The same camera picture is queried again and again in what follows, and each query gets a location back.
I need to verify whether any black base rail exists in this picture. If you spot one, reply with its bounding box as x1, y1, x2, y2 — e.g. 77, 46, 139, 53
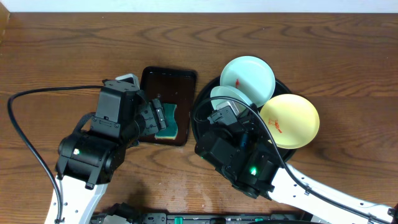
89, 203, 312, 224

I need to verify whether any black rectangular water tray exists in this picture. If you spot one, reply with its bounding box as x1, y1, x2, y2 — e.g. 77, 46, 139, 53
140, 67, 197, 146

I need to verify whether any light blue front plate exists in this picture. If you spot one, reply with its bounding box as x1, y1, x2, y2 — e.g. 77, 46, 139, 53
210, 86, 253, 112

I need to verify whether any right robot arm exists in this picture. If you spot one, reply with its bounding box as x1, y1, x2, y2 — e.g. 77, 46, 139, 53
193, 103, 397, 223

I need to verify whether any green yellow sponge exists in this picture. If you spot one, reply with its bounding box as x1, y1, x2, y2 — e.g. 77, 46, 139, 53
155, 103, 178, 140

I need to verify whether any yellow plate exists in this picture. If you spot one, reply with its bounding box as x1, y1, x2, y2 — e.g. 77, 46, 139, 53
260, 94, 320, 149

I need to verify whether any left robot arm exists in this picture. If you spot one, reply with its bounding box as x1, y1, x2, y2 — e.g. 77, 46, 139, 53
45, 74, 167, 223

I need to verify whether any light blue plate ketchup stain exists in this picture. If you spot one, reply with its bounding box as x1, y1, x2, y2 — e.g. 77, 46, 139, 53
220, 56, 276, 108

